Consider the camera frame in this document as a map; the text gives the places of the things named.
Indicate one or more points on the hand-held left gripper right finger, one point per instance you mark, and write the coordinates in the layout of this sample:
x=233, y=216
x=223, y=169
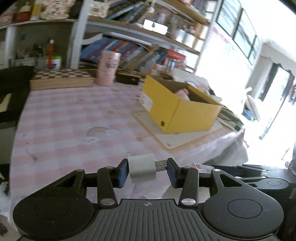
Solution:
x=173, y=173

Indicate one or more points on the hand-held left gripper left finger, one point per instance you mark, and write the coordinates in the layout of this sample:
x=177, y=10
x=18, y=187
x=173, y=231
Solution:
x=123, y=173

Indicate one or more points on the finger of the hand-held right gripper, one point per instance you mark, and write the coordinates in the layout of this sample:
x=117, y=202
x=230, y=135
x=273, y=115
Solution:
x=251, y=179
x=242, y=169

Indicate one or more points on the white charger plug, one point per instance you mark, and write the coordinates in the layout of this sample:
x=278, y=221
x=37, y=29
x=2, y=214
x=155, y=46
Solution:
x=142, y=169

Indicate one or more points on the white card red label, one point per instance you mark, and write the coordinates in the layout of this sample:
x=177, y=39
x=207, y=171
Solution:
x=202, y=167

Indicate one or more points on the yellow cardboard box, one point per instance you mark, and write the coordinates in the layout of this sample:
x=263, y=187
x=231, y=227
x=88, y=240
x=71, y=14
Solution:
x=192, y=115

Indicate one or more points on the pink round plush pouch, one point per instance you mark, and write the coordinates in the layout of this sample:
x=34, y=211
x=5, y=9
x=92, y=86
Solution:
x=182, y=93

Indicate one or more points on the pink checked tablecloth desktop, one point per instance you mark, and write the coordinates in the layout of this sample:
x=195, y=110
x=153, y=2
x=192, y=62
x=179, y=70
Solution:
x=69, y=129

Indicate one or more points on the thick green book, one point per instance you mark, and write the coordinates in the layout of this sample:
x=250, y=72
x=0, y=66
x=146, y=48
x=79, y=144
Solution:
x=238, y=125

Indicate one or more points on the pink printed cup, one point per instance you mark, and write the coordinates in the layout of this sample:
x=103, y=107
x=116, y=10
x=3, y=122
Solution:
x=106, y=76

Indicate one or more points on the orange white small box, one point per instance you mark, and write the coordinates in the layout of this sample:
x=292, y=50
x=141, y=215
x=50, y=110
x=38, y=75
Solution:
x=161, y=67
x=149, y=70

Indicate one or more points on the wooden checkered chessboard box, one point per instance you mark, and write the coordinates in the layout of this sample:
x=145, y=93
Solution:
x=62, y=75

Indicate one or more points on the stack of red thick books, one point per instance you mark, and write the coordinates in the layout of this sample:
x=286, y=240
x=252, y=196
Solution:
x=175, y=55

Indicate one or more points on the long row of leaning books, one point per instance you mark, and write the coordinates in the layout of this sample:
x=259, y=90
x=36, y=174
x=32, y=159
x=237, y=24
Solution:
x=129, y=51

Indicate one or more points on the green lid white jar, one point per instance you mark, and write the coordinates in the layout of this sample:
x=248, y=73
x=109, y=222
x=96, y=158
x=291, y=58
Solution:
x=57, y=62

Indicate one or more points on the white pen holder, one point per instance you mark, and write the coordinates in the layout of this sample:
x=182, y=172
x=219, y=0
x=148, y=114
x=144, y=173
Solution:
x=190, y=39

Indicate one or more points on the dark framed window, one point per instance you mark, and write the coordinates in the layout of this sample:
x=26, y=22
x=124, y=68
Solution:
x=240, y=30

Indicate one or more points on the orange red bottle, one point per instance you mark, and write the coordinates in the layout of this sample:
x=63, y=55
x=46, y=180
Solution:
x=50, y=53

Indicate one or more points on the white tablet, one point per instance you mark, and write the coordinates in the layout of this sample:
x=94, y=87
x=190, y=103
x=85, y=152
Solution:
x=159, y=29

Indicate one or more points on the white bookshelf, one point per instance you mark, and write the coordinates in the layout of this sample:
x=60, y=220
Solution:
x=77, y=34

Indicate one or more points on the black electronic keyboard piano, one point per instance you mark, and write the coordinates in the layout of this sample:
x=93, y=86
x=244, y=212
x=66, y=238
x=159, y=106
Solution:
x=13, y=76

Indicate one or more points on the short row of shelf books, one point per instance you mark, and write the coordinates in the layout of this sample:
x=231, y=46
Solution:
x=124, y=9

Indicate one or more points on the floral pink white bag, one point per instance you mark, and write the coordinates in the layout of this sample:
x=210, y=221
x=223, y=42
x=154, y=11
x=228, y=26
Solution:
x=53, y=11

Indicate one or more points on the red white round doll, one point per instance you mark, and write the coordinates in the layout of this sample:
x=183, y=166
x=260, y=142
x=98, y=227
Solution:
x=24, y=15

